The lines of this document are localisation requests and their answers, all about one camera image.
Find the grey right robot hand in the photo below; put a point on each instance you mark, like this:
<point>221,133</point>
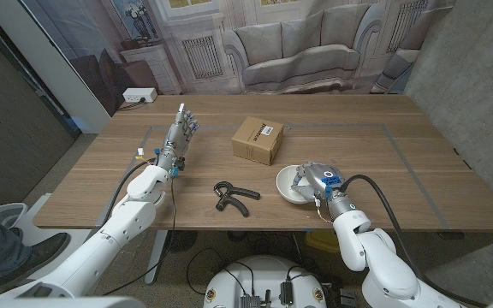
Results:
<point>321,177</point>

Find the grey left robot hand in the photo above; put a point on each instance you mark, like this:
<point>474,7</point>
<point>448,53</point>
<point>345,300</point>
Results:
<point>176,141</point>

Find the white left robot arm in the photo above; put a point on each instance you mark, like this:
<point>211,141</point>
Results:
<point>122,218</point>

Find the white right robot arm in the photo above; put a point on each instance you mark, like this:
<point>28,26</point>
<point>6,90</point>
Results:
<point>383,265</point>

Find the white bowl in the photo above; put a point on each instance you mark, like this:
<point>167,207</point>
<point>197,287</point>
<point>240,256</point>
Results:
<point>285,184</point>

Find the brown cardboard box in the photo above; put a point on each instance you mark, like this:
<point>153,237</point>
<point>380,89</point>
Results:
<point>255,141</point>

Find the black grip trainer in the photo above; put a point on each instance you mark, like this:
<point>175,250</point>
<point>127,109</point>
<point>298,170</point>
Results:
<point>229,197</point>

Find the white power strip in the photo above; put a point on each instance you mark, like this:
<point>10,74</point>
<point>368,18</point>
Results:
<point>139,94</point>

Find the yellow floor object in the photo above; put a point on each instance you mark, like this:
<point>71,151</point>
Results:
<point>321,241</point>

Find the black round floor fan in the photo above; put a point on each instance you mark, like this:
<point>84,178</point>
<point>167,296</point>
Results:
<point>182,241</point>

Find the white robot torso base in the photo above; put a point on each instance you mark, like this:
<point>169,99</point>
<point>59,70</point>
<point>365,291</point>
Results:
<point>263,274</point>

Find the white table leg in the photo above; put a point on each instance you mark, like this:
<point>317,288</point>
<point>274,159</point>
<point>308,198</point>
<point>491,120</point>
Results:
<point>156,256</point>

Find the printed living room backdrop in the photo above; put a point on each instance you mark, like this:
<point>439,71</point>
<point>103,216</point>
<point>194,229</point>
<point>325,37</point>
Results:
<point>293,51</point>

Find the white floor platform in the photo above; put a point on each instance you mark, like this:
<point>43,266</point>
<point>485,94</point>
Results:
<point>28,222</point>

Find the dark shoe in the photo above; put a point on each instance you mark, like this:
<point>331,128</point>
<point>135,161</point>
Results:
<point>41,252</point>

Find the white round bin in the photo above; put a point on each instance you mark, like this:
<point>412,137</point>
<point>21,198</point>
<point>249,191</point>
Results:
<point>9,211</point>

